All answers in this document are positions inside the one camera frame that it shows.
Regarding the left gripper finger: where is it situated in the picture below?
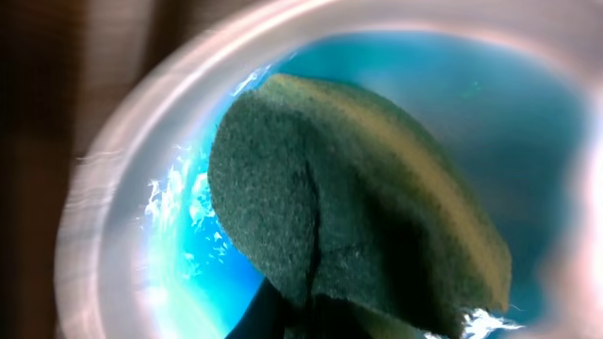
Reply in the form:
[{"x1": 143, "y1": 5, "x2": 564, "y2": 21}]
[{"x1": 225, "y1": 279, "x2": 287, "y2": 339}]

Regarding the green yellow sponge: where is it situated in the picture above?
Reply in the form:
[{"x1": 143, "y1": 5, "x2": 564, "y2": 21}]
[{"x1": 208, "y1": 74, "x2": 512, "y2": 338}]

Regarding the white plate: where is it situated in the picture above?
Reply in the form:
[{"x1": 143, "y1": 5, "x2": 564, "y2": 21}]
[{"x1": 55, "y1": 0, "x2": 602, "y2": 338}]

